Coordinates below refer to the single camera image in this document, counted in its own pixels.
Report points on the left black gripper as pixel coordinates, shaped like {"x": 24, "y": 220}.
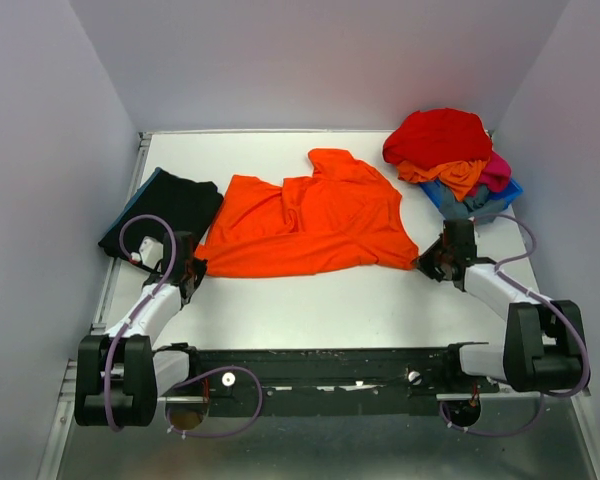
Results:
{"x": 200, "y": 267}

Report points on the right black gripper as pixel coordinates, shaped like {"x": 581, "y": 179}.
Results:
{"x": 424, "y": 263}

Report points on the black t shirt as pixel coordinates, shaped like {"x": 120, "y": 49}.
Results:
{"x": 184, "y": 204}

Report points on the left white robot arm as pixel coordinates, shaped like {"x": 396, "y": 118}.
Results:
{"x": 119, "y": 374}

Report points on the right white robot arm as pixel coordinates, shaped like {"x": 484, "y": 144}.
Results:
{"x": 544, "y": 347}

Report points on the blue plastic bin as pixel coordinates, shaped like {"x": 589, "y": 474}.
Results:
{"x": 505, "y": 198}

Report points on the grey t shirt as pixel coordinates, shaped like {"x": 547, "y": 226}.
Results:
{"x": 472, "y": 205}

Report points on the blue folded t shirt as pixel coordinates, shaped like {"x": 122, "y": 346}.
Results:
{"x": 130, "y": 203}

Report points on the magenta t shirt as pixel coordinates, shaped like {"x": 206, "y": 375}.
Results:
{"x": 496, "y": 174}

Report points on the red t shirt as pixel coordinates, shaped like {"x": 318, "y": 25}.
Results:
{"x": 430, "y": 138}

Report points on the aluminium extrusion right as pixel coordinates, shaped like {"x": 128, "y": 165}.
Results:
{"x": 504, "y": 392}

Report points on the aluminium extrusion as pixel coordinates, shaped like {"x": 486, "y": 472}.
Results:
{"x": 68, "y": 386}
{"x": 504, "y": 392}

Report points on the aluminium extrusion left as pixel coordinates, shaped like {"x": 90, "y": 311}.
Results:
{"x": 68, "y": 386}

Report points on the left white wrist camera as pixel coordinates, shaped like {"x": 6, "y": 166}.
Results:
{"x": 149, "y": 253}

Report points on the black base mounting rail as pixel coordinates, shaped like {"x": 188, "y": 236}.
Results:
{"x": 320, "y": 383}

